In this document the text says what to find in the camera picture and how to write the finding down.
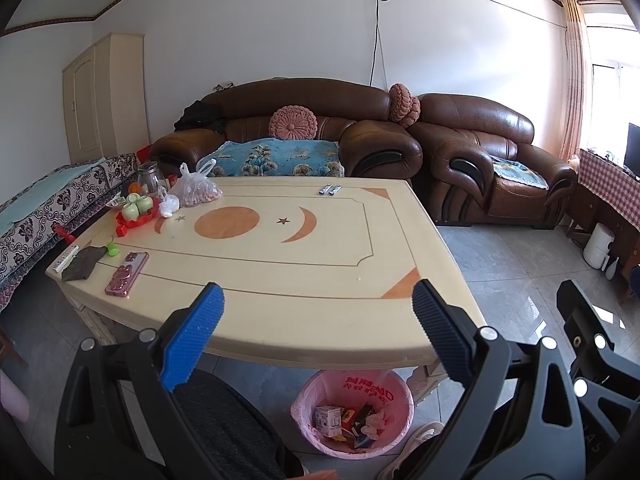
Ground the black clothing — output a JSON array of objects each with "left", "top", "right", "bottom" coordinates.
[{"left": 173, "top": 100, "right": 226, "bottom": 133}]

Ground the window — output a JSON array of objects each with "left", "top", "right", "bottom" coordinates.
[{"left": 585, "top": 2, "right": 640, "bottom": 161}]

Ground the glass teapot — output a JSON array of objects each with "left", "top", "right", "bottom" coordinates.
[{"left": 136, "top": 161, "right": 163, "bottom": 196}]

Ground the white remote control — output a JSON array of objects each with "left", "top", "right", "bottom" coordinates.
[{"left": 52, "top": 245, "right": 80, "bottom": 275}]

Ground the red tray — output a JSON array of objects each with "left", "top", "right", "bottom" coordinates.
[{"left": 115, "top": 197, "right": 163, "bottom": 237}]

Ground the red checked tablecloth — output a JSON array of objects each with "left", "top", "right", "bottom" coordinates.
[{"left": 577, "top": 147, "right": 640, "bottom": 233}]

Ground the small white plastic bag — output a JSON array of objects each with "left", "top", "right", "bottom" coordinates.
[{"left": 157, "top": 187, "right": 181, "bottom": 219}]

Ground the white appliance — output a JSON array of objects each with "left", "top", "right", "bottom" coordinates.
[{"left": 582, "top": 222, "right": 616, "bottom": 271}]

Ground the pink plastic object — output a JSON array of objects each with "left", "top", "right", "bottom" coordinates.
[{"left": 0, "top": 370, "right": 31, "bottom": 423}]

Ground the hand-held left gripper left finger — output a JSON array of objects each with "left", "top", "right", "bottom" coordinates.
[{"left": 52, "top": 281, "right": 226, "bottom": 480}]

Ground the blue floral sofa cover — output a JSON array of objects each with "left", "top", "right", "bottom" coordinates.
[{"left": 196, "top": 137, "right": 346, "bottom": 178}]

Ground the brown leather armchair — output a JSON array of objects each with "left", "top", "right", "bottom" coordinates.
[{"left": 407, "top": 92, "right": 578, "bottom": 228}]

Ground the teal cloth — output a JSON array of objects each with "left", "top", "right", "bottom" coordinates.
[{"left": 0, "top": 157, "right": 108, "bottom": 233}]

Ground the cream wooden table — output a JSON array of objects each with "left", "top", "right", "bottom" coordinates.
[{"left": 45, "top": 176, "right": 488, "bottom": 401}]

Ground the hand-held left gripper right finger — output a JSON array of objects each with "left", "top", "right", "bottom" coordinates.
[{"left": 400, "top": 279, "right": 587, "bottom": 480}]

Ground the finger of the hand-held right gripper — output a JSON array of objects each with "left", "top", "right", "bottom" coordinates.
[{"left": 556, "top": 279, "right": 621, "bottom": 361}]

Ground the white milk carton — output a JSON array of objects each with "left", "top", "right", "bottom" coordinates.
[{"left": 314, "top": 405, "right": 342, "bottom": 438}]

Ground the black television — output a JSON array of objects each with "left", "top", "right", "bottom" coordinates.
[{"left": 623, "top": 122, "right": 640, "bottom": 178}]

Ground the floral covered bed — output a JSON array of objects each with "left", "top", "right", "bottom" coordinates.
[{"left": 0, "top": 152, "right": 141, "bottom": 311}]

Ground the pink trash bin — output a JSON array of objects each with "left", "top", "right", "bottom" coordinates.
[{"left": 291, "top": 369, "right": 415, "bottom": 456}]

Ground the pink curtain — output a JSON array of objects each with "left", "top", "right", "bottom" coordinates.
[{"left": 557, "top": 0, "right": 591, "bottom": 163}]

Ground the brown leather sofa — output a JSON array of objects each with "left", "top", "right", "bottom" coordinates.
[{"left": 149, "top": 77, "right": 423, "bottom": 193}]

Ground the brown wooden cabinet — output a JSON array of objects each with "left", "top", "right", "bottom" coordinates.
[{"left": 565, "top": 180, "right": 640, "bottom": 306}]

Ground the black wall cable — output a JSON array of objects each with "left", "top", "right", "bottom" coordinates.
[{"left": 369, "top": 0, "right": 401, "bottom": 88}]

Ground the plastic bag of nuts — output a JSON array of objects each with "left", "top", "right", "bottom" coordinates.
[{"left": 171, "top": 159, "right": 223, "bottom": 208}]

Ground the dark cloth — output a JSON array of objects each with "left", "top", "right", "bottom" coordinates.
[{"left": 61, "top": 246, "right": 108, "bottom": 282}]

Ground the pink phone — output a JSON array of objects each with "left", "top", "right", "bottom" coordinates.
[{"left": 105, "top": 251, "right": 150, "bottom": 297}]

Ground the blue armchair seat cloth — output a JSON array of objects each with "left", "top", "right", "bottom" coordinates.
[{"left": 490, "top": 154, "right": 550, "bottom": 191}]

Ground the cream cabinet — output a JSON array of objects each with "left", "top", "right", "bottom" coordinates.
[{"left": 61, "top": 32, "right": 151, "bottom": 165}]

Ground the white tissue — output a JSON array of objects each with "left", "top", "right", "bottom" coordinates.
[{"left": 360, "top": 408, "right": 388, "bottom": 436}]

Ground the pink round cushion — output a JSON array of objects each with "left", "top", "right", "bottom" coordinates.
[
  {"left": 402, "top": 96, "right": 422, "bottom": 128},
  {"left": 389, "top": 83, "right": 412, "bottom": 123},
  {"left": 269, "top": 105, "right": 319, "bottom": 142}
]

